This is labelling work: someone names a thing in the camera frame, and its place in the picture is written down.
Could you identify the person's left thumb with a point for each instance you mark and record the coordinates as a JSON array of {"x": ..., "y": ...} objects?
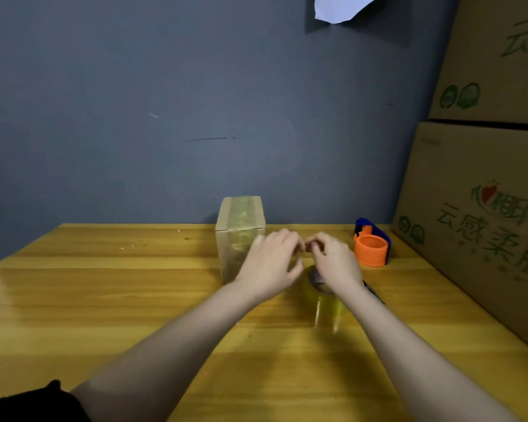
[{"x": 296, "y": 270}]

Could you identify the orange and blue tape dispenser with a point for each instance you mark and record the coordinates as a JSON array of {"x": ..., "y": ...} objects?
[{"x": 372, "y": 249}]

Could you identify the black sleeve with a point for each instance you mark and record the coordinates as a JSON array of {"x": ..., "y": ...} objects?
[{"x": 31, "y": 406}]

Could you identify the white paper sheet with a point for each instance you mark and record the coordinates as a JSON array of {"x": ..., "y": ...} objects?
[{"x": 339, "y": 6}]

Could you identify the person's right hand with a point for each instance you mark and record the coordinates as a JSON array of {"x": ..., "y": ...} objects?
[{"x": 336, "y": 265}]

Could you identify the small taped cardboard box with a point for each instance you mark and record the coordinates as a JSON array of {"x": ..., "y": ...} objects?
[{"x": 237, "y": 224}]

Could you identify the person's left hand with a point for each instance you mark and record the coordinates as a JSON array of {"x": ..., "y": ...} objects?
[{"x": 266, "y": 268}]

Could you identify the person's right fingers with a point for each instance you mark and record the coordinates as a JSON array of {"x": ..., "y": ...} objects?
[{"x": 317, "y": 244}]

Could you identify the person's left forearm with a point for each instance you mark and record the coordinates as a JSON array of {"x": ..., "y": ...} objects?
[{"x": 171, "y": 355}]

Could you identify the person's right forearm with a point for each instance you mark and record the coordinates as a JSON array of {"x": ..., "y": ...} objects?
[{"x": 405, "y": 355}]

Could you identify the large printed cardboard box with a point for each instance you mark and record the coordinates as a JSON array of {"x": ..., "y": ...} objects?
[
  {"x": 493, "y": 61},
  {"x": 475, "y": 224}
]

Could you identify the clear packing tape roll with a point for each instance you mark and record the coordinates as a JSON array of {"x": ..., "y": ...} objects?
[{"x": 325, "y": 309}]

